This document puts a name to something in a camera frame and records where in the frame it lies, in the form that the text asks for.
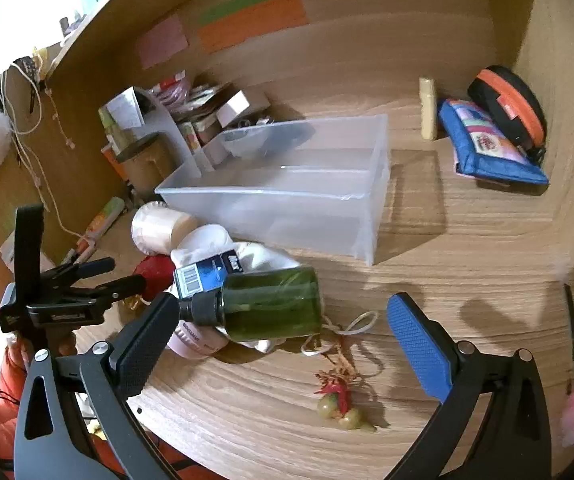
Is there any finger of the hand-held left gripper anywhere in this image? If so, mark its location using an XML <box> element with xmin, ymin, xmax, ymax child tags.
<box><xmin>92</xmin><ymin>275</ymin><xmax>146</xmax><ymax>311</ymax></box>
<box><xmin>42</xmin><ymin>257</ymin><xmax>116</xmax><ymax>286</ymax></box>

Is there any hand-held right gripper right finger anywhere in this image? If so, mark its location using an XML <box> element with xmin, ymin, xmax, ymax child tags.
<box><xmin>384</xmin><ymin>291</ymin><xmax>552</xmax><ymax>480</ymax></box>

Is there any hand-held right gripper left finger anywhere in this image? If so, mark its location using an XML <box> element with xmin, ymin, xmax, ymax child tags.
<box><xmin>14</xmin><ymin>292</ymin><xmax>180</xmax><ymax>480</ymax></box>

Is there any red case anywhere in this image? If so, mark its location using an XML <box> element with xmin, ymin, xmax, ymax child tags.
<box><xmin>133</xmin><ymin>255</ymin><xmax>178</xmax><ymax>295</ymax></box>

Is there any white round container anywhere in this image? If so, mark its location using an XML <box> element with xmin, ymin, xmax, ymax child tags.
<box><xmin>131</xmin><ymin>201</ymin><xmax>198</xmax><ymax>254</ymax></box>

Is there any small blue box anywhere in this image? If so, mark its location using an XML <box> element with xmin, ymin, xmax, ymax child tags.
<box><xmin>173</xmin><ymin>252</ymin><xmax>240</xmax><ymax>301</ymax></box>

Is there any green bottle with black cap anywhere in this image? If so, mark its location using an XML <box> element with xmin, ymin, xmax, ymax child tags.
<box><xmin>179</xmin><ymin>267</ymin><xmax>324</xmax><ymax>343</ymax></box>

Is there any white cloth pouch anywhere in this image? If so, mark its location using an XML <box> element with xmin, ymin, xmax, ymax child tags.
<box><xmin>234</xmin><ymin>241</ymin><xmax>325</xmax><ymax>353</ymax></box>

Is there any clear plastic storage box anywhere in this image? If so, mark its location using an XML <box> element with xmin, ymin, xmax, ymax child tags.
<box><xmin>155</xmin><ymin>114</ymin><xmax>392</xmax><ymax>266</ymax></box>

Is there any wooden desktop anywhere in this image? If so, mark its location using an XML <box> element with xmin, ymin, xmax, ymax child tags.
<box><xmin>54</xmin><ymin>35</ymin><xmax>574</xmax><ymax>480</ymax></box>

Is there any pink tube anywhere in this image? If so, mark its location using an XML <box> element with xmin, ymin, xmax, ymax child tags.
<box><xmin>166</xmin><ymin>319</ymin><xmax>228</xmax><ymax>359</ymax></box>

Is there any red and green charm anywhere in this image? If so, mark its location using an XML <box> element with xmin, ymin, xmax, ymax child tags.
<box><xmin>315</xmin><ymin>355</ymin><xmax>378</xmax><ymax>433</ymax></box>

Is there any brown lidded pitcher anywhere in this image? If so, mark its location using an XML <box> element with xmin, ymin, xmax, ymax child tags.
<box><xmin>117</xmin><ymin>132</ymin><xmax>176</xmax><ymax>202</ymax></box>

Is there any stack of books and packets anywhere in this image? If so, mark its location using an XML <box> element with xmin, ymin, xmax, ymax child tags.
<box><xmin>98</xmin><ymin>86</ymin><xmax>202</xmax><ymax>177</ymax></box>

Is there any blue zip pouch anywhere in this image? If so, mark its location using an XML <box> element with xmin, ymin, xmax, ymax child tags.
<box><xmin>438</xmin><ymin>99</ymin><xmax>550</xmax><ymax>186</ymax></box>

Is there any small white box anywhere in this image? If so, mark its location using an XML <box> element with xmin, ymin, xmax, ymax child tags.
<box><xmin>216</xmin><ymin>90</ymin><xmax>254</xmax><ymax>129</ymax></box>

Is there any pale yellow lotion bottle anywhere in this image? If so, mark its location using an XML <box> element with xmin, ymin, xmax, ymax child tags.
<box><xmin>419</xmin><ymin>77</ymin><xmax>439</xmax><ymax>141</ymax></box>

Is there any pink paper note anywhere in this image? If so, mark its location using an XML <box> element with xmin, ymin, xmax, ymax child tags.
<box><xmin>135</xmin><ymin>15</ymin><xmax>189</xmax><ymax>70</ymax></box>

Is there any black and orange round case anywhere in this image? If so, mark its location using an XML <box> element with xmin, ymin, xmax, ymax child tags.
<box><xmin>468</xmin><ymin>66</ymin><xmax>548</xmax><ymax>163</ymax></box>

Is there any orange paper note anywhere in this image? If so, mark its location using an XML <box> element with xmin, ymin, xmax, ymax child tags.
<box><xmin>199</xmin><ymin>0</ymin><xmax>310</xmax><ymax>54</ymax></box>

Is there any green paper note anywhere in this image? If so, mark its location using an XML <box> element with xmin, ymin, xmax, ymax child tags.
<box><xmin>200</xmin><ymin>0</ymin><xmax>272</xmax><ymax>25</ymax></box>

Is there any white string loop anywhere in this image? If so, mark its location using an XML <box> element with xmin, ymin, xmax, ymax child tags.
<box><xmin>301</xmin><ymin>310</ymin><xmax>380</xmax><ymax>357</ymax></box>

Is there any white cable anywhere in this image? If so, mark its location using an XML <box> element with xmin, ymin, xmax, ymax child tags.
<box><xmin>0</xmin><ymin>57</ymin><xmax>95</xmax><ymax>243</ymax></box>

